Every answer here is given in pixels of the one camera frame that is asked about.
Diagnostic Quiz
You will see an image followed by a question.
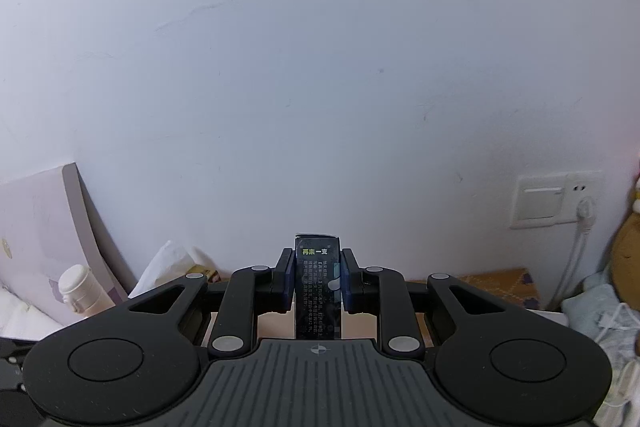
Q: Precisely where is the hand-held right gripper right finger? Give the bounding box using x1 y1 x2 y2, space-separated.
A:
341 249 503 355

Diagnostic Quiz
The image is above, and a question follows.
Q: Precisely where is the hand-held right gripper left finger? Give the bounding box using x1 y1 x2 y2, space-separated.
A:
127 248 296 355

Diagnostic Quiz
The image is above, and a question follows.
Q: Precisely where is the dark box with barcode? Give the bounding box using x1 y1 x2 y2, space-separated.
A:
294 234 344 341

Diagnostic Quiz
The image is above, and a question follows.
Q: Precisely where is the white printed bedding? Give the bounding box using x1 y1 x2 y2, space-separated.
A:
0 284 68 339

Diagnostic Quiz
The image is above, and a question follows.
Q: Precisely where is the small yellow box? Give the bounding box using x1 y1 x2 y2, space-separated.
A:
192 263 222 284

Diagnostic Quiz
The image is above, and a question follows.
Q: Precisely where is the white thermos bottle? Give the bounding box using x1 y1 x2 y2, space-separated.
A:
59 264 116 319

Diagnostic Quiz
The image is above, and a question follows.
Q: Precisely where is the white tissue paper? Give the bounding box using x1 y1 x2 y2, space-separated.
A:
129 241 211 299

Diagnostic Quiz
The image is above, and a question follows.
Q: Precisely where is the lilac board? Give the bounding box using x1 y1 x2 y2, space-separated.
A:
0 163 132 338

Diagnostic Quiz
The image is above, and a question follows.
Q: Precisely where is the light blue striped blanket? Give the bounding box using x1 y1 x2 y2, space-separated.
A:
562 272 640 427

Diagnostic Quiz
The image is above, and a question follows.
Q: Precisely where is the brown plush toy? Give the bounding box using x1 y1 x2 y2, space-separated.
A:
611 212 640 324

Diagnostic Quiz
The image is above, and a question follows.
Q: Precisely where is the white wall switch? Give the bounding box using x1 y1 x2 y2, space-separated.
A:
510 174 568 231

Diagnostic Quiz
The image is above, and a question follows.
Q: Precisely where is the white plug with cable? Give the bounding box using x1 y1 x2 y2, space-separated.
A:
552 197 599 314

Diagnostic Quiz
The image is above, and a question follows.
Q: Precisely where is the white wall socket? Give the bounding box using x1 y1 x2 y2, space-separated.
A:
565 171 604 226

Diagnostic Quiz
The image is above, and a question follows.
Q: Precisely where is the white charging cable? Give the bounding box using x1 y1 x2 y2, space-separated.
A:
597 302 640 410

